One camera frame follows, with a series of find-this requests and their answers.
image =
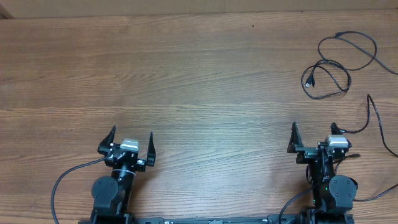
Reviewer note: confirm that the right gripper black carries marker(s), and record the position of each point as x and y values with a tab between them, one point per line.
306	153

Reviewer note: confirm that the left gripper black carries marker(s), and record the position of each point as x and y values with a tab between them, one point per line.
104	147

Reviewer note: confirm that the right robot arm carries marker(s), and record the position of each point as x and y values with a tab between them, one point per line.
333	194

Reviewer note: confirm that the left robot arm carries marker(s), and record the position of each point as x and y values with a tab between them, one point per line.
111	194

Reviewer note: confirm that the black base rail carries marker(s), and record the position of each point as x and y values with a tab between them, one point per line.
270	219

